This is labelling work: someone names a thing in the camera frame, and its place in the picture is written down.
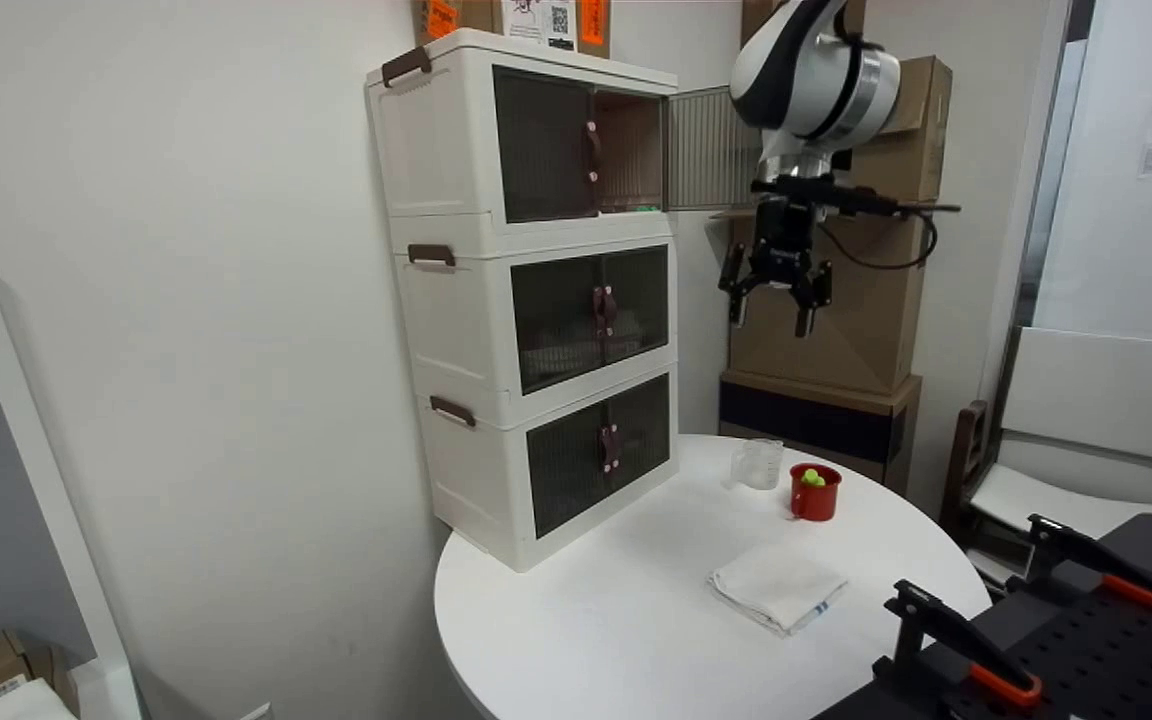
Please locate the orange red cup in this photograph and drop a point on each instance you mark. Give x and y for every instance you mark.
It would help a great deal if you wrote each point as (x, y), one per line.
(815, 506)

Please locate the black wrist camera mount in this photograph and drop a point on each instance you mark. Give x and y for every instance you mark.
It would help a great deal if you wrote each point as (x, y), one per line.
(877, 202)

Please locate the white folded cloth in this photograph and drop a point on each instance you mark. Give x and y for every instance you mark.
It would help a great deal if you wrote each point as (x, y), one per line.
(778, 586)

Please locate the clear plastic cup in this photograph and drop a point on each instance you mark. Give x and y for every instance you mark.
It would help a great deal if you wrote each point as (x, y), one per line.
(758, 467)

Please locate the white panel stack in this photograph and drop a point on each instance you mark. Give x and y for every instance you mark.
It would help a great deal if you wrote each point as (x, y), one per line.
(1096, 426)

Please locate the yellow green ball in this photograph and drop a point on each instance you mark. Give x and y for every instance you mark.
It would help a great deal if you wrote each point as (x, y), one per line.
(815, 477)

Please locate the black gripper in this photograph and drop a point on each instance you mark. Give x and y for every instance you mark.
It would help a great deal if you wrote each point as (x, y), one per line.
(784, 234)

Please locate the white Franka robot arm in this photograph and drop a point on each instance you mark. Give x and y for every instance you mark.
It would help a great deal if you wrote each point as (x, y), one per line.
(819, 75)

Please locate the translucent open cabinet door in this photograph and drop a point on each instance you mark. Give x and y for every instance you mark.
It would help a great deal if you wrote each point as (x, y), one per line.
(715, 154)

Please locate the cardboard box with orange labels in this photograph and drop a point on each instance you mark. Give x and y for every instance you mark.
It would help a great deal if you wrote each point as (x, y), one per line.
(520, 16)

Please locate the white framed grey board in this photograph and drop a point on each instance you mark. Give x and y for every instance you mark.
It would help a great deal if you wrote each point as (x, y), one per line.
(28, 467)

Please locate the black perforated board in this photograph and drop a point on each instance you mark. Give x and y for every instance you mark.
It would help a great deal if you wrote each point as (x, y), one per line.
(1108, 655)

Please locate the black clamp orange grip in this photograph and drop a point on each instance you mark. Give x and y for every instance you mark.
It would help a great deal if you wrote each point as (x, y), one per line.
(1096, 562)
(962, 655)

